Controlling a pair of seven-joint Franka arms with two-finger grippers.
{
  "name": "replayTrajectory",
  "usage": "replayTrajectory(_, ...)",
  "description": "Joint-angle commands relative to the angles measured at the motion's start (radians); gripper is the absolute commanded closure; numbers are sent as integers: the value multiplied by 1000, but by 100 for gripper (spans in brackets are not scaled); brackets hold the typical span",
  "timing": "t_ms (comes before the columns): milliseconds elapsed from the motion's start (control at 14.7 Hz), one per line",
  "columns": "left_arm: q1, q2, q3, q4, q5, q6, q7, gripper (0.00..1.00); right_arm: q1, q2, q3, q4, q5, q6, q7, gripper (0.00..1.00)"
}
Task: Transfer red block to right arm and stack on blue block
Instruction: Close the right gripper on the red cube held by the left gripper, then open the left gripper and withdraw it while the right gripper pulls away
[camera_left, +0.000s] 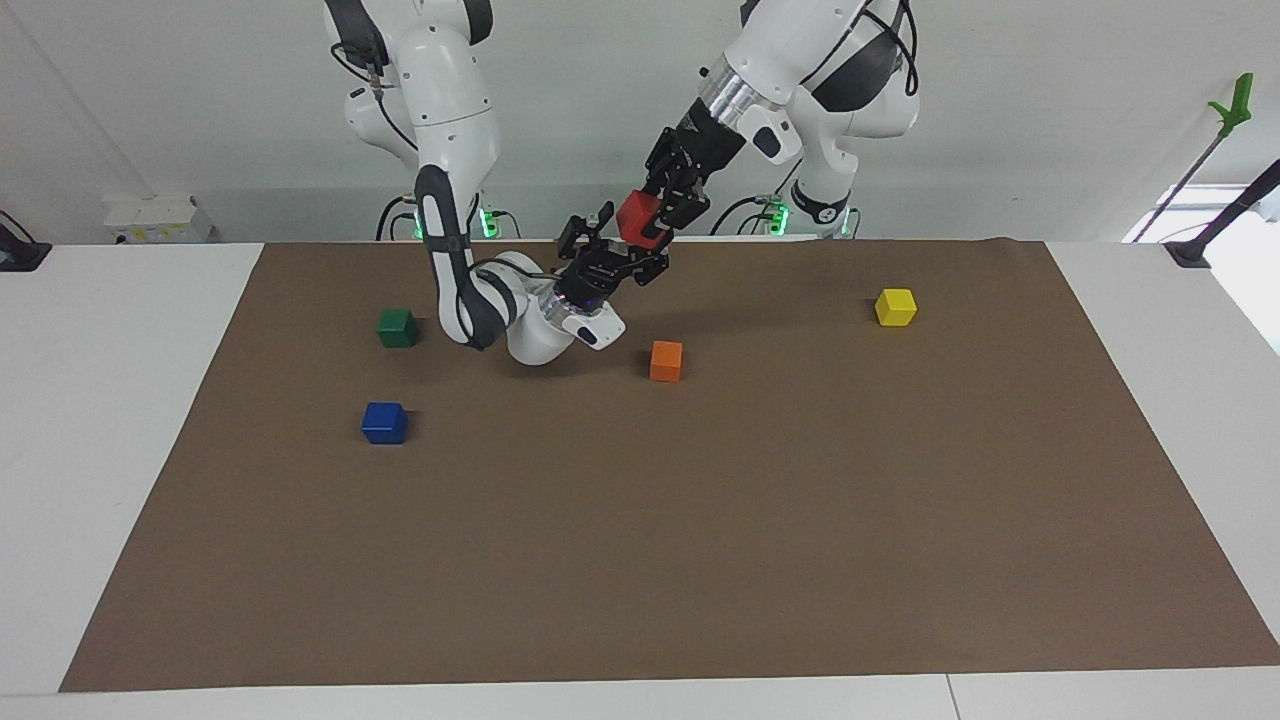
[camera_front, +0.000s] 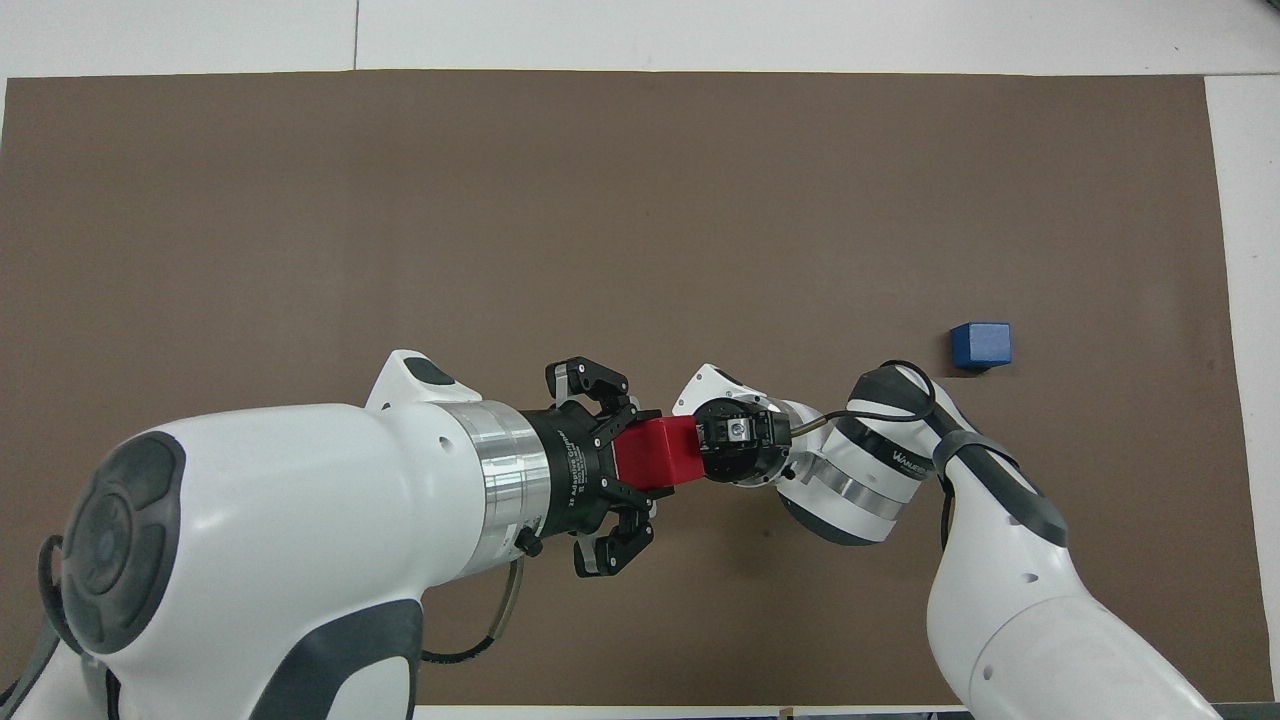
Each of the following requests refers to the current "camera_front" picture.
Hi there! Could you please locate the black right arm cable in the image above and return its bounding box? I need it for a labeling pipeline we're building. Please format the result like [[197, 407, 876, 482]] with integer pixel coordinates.
[[790, 360, 963, 551]]

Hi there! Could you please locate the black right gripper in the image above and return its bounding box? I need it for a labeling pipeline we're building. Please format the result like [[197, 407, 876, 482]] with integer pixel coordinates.
[[697, 400, 801, 488]]

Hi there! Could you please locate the blue cube block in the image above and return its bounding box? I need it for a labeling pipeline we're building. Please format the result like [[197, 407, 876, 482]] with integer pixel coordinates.
[[948, 322, 1013, 374]]

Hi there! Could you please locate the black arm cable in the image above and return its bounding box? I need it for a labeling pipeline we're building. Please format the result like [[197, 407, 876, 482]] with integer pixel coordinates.
[[790, 360, 963, 551], [418, 552, 528, 667]]

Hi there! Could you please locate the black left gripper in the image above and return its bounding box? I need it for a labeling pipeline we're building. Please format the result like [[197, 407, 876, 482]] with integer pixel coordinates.
[[520, 357, 661, 579]]

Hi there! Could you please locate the brown table mat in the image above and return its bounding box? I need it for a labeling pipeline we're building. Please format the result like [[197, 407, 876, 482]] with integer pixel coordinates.
[[0, 70, 1277, 709]]

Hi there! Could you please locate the red cube block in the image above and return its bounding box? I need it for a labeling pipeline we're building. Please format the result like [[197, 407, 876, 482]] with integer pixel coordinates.
[[614, 417, 707, 492]]

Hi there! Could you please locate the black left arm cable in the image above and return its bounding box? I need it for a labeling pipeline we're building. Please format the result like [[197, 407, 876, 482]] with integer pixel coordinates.
[[418, 552, 528, 667]]

